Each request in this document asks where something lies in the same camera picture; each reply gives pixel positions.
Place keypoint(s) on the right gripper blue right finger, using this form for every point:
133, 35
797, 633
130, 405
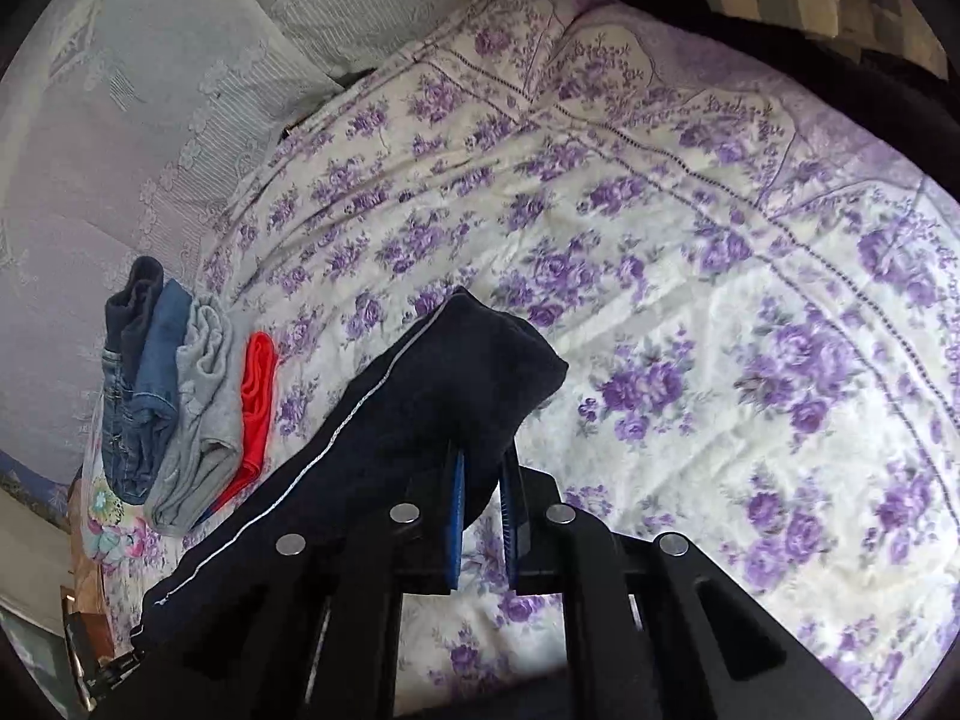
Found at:
516, 519

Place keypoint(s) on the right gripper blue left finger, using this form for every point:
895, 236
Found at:
454, 490

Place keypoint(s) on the dark navy pants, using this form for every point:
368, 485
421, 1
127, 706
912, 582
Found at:
459, 382

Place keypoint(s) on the folded red garment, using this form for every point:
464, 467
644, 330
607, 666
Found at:
257, 398

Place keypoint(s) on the folded grey garment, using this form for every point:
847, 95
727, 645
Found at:
205, 450

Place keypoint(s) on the purple floral bedspread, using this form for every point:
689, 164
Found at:
757, 300

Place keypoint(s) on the folded blue jeans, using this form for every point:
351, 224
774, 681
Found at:
139, 419

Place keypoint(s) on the colourful floral pink cloth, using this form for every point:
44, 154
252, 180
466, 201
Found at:
113, 533

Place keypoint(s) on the folded dark navy garment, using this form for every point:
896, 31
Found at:
128, 314

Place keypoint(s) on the white lace pillow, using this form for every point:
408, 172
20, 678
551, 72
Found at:
126, 127

